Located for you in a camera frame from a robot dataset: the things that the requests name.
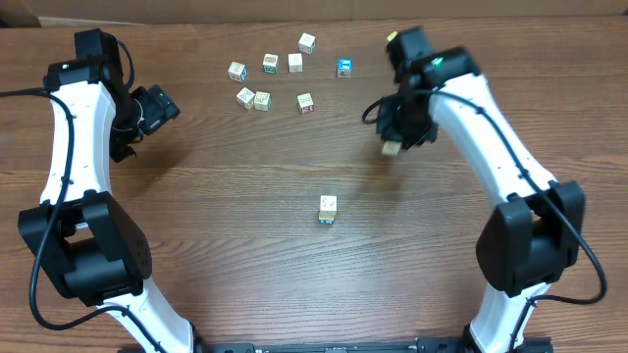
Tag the green letter B block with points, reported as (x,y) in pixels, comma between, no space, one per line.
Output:
(270,63)

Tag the red letter E block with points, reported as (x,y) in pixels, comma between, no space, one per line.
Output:
(305,103)

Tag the green side violin block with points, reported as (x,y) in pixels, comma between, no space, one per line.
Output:
(391,148)

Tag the yellow top wooden block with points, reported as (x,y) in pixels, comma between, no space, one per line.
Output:
(392,36)

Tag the red side L block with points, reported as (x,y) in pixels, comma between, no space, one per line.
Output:
(328,204)

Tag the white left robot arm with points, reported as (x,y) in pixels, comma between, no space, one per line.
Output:
(80,236)

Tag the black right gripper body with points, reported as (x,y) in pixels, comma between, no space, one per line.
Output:
(401,130)

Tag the far white wooden block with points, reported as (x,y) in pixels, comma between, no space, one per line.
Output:
(307,43)

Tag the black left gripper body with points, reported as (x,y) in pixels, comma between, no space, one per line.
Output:
(124,144)

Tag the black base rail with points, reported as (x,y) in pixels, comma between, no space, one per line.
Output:
(373,347)

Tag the blue top picture block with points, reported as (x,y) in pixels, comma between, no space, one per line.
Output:
(344,67)

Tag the yellow side picture block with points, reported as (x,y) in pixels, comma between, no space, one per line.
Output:
(245,98)

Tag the car picture wooden block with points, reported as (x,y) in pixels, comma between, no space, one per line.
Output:
(237,71)

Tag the ice cream picture block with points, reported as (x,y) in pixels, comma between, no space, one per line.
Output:
(295,63)

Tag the plain white wooden block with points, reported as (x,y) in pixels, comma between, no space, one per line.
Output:
(262,101)

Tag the yellow letter K block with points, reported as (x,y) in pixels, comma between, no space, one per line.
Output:
(326,216)

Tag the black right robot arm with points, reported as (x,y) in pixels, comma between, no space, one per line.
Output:
(528,241)

